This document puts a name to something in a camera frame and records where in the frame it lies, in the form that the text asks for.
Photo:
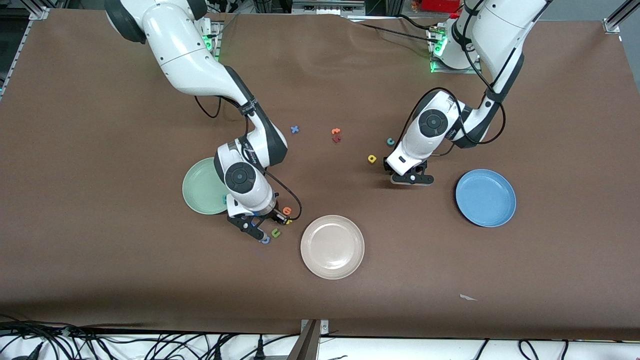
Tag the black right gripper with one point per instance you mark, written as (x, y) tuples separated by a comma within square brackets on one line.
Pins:
[(274, 215)]

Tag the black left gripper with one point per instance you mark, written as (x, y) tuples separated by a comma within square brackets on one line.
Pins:
[(388, 165)]

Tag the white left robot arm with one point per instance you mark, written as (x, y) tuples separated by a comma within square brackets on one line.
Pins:
[(500, 30)]

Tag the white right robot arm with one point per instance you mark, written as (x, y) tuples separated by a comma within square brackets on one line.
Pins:
[(190, 60)]

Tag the green letter u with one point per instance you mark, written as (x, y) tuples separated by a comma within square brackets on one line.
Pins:
[(273, 234)]

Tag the beige plate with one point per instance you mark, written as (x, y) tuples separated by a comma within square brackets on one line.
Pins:
[(332, 247)]

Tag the blue plate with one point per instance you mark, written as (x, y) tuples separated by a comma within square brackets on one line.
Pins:
[(485, 198)]

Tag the green plate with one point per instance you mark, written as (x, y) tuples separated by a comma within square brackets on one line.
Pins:
[(200, 190)]

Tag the black power plug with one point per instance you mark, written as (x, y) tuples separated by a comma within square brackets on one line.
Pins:
[(260, 350), (218, 354)]

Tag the small white paper scrap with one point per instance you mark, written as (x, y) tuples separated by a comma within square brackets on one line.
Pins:
[(466, 297)]

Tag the red box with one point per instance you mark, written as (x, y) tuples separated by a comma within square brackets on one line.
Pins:
[(440, 5)]

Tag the silver aluminium corner profile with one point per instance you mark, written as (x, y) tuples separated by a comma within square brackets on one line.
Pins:
[(30, 35), (612, 22)]

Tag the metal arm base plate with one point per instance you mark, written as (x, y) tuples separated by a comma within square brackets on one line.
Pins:
[(218, 35), (442, 70)]

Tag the metal table edge bracket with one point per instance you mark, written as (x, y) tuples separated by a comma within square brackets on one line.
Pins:
[(307, 345)]

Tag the silver aluminium rail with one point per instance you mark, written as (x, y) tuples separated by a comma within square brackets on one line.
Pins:
[(325, 7)]

